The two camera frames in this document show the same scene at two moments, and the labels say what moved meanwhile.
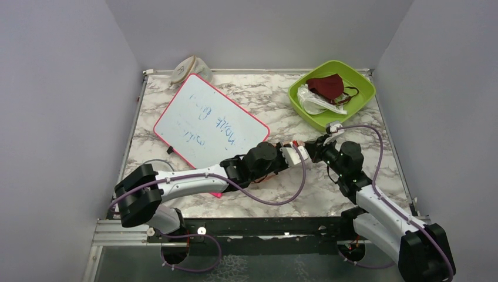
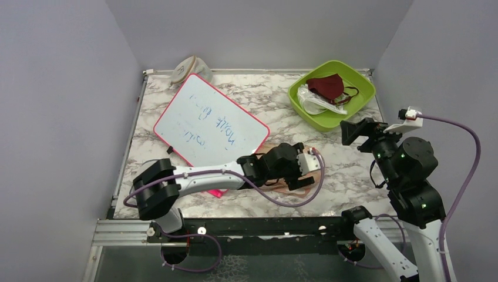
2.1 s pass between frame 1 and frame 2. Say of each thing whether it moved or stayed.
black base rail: stayed
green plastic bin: stayed
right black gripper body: moved
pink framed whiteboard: stayed
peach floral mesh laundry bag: moved
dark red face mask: stayed
